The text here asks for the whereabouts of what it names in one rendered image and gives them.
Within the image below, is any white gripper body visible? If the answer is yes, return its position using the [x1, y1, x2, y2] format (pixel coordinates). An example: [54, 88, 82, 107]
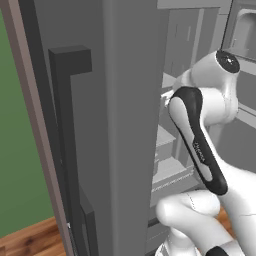
[161, 91, 175, 108]

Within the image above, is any grey fridge drawer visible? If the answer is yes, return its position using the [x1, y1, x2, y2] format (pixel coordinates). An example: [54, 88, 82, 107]
[154, 124, 184, 162]

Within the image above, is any grey fridge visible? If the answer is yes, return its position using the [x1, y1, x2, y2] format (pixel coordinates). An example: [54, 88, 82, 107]
[145, 0, 256, 256]

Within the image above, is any taupe cabinet side panel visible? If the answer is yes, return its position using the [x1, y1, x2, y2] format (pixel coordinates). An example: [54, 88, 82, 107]
[0, 0, 75, 256]

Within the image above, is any dark grey fridge door handle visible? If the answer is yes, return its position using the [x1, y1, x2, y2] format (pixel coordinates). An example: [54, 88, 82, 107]
[48, 45, 100, 256]

